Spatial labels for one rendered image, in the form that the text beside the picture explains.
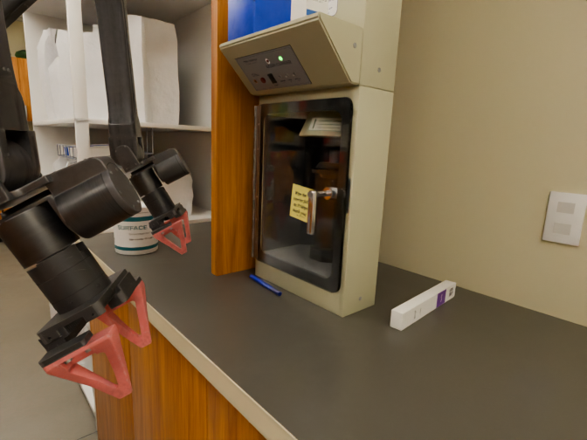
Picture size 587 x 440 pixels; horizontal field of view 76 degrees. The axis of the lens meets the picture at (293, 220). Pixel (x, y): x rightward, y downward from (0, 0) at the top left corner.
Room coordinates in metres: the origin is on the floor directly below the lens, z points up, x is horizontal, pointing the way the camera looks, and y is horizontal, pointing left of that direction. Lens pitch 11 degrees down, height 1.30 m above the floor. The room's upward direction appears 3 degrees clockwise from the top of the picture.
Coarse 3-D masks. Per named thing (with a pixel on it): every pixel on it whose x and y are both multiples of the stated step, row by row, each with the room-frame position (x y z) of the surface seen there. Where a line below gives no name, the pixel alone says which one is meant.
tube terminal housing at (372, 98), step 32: (352, 0) 0.76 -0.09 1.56; (384, 0) 0.77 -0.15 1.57; (384, 32) 0.78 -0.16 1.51; (384, 64) 0.78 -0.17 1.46; (288, 96) 0.89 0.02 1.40; (320, 96) 0.81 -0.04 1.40; (352, 96) 0.75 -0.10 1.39; (384, 96) 0.79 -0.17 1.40; (352, 128) 0.74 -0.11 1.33; (384, 128) 0.80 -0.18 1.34; (352, 160) 0.74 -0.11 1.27; (384, 160) 0.80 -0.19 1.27; (352, 192) 0.74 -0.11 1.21; (352, 224) 0.74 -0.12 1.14; (352, 256) 0.75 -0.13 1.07; (288, 288) 0.87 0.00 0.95; (320, 288) 0.79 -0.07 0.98; (352, 288) 0.75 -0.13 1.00
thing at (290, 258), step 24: (264, 120) 0.94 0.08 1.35; (288, 120) 0.87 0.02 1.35; (312, 120) 0.81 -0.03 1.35; (336, 120) 0.76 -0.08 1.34; (264, 144) 0.94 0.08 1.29; (288, 144) 0.87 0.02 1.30; (312, 144) 0.81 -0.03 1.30; (336, 144) 0.76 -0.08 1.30; (264, 168) 0.94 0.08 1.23; (288, 168) 0.86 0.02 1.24; (312, 168) 0.81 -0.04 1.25; (336, 168) 0.75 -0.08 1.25; (264, 192) 0.93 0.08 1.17; (288, 192) 0.86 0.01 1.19; (336, 192) 0.75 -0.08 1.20; (264, 216) 0.93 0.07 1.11; (288, 216) 0.86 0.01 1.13; (336, 216) 0.75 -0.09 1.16; (264, 240) 0.93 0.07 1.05; (288, 240) 0.86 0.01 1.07; (312, 240) 0.80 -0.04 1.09; (336, 240) 0.74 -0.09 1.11; (288, 264) 0.85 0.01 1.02; (312, 264) 0.79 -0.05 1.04; (336, 264) 0.74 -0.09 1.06; (336, 288) 0.74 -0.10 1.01
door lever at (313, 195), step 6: (312, 192) 0.73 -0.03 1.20; (318, 192) 0.74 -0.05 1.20; (324, 192) 0.75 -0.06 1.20; (330, 192) 0.76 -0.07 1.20; (312, 198) 0.73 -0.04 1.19; (312, 204) 0.73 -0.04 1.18; (312, 210) 0.73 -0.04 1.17; (312, 216) 0.73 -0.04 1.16; (312, 222) 0.73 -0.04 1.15; (312, 228) 0.73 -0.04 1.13; (312, 234) 0.73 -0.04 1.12
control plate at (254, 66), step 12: (276, 48) 0.78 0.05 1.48; (288, 48) 0.76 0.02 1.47; (240, 60) 0.88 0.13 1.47; (252, 60) 0.85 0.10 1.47; (264, 60) 0.83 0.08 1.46; (276, 60) 0.80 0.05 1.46; (288, 60) 0.78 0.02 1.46; (252, 72) 0.88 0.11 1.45; (264, 72) 0.86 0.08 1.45; (276, 72) 0.83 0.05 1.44; (288, 72) 0.81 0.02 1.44; (300, 72) 0.78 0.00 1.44; (252, 84) 0.92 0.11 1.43; (264, 84) 0.89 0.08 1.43; (276, 84) 0.86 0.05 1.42; (288, 84) 0.83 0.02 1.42; (300, 84) 0.81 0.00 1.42
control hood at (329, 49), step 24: (288, 24) 0.72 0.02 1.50; (312, 24) 0.68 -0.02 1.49; (336, 24) 0.69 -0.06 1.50; (240, 48) 0.85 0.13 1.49; (264, 48) 0.80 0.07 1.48; (312, 48) 0.72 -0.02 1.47; (336, 48) 0.69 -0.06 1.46; (360, 48) 0.73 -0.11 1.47; (240, 72) 0.92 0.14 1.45; (312, 72) 0.77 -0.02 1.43; (336, 72) 0.72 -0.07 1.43
